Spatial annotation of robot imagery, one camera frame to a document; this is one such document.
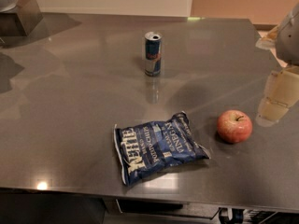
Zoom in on red apple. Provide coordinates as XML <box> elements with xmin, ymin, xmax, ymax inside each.
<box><xmin>217</xmin><ymin>110</ymin><xmax>252</xmax><ymax>144</ymax></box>

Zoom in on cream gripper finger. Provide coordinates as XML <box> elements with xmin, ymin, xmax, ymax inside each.
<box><xmin>256</xmin><ymin>65</ymin><xmax>299</xmax><ymax>127</ymax></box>
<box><xmin>255</xmin><ymin>26</ymin><xmax>278</xmax><ymax>49</ymax></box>

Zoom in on black caster wheel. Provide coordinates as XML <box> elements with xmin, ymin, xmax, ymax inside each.
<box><xmin>219</xmin><ymin>208</ymin><xmax>244</xmax><ymax>224</ymax></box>

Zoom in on redbull can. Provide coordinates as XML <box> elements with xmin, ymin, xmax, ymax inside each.
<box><xmin>145</xmin><ymin>32</ymin><xmax>162</xmax><ymax>77</ymax></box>

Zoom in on blue kettle chip bag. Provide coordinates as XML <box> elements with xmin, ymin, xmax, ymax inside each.
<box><xmin>114</xmin><ymin>112</ymin><xmax>210</xmax><ymax>186</ymax></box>

